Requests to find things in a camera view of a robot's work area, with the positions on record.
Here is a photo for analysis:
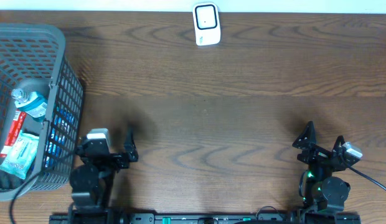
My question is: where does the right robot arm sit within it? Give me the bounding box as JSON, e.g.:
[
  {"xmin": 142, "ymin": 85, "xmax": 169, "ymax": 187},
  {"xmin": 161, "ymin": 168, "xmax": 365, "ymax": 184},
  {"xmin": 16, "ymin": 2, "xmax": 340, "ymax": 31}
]
[{"xmin": 292, "ymin": 121, "xmax": 350, "ymax": 214}]

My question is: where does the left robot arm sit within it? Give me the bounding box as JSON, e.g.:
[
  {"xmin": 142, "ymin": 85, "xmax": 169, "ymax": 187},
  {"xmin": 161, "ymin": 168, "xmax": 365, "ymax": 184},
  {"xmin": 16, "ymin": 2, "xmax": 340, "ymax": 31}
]
[{"xmin": 68, "ymin": 128, "xmax": 139, "ymax": 223}]

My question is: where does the blue Oreo cookie pack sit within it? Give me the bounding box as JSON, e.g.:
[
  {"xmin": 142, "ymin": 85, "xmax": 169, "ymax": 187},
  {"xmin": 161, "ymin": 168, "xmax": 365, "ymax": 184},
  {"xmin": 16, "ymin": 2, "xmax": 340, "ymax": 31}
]
[{"xmin": 45, "ymin": 106, "xmax": 76, "ymax": 169}]

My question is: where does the red snack packet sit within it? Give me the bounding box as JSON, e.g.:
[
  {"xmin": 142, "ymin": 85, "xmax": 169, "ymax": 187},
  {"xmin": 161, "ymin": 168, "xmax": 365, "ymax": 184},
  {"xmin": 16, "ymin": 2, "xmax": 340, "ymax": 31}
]
[{"xmin": 0, "ymin": 110, "xmax": 27, "ymax": 158}]

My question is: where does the teal wet wipes pack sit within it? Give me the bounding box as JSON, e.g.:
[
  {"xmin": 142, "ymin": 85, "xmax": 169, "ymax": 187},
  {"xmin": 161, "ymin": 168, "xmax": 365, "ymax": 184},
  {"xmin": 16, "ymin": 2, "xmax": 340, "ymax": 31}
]
[{"xmin": 0, "ymin": 132, "xmax": 39, "ymax": 180}]

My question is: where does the blue mouthwash bottle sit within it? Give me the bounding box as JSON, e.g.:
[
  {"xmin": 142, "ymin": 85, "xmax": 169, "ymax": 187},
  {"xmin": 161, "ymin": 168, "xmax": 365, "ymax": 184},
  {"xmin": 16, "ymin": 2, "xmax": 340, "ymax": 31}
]
[{"xmin": 11, "ymin": 88, "xmax": 48, "ymax": 122}]

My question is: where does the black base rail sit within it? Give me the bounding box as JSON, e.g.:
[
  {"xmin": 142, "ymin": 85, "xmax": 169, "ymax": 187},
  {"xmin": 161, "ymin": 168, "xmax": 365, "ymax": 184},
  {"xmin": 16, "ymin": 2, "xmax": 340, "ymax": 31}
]
[{"xmin": 49, "ymin": 212, "xmax": 362, "ymax": 224}]

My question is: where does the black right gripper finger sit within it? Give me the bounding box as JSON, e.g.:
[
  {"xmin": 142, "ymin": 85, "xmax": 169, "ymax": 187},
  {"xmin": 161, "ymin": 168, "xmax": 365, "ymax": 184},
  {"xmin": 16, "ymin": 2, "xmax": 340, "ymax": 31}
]
[
  {"xmin": 292, "ymin": 121, "xmax": 316, "ymax": 150},
  {"xmin": 332, "ymin": 136, "xmax": 346, "ymax": 156}
]

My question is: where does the grey plastic mesh basket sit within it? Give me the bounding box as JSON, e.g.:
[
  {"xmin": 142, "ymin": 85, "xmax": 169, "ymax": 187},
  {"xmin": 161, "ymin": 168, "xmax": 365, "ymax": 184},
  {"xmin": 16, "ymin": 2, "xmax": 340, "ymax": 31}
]
[{"xmin": 0, "ymin": 23, "xmax": 83, "ymax": 201}]

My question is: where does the black left camera cable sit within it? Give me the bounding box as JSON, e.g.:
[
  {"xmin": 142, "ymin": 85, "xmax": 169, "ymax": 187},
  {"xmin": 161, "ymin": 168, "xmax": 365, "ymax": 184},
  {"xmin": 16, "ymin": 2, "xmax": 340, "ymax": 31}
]
[{"xmin": 8, "ymin": 151, "xmax": 78, "ymax": 224}]

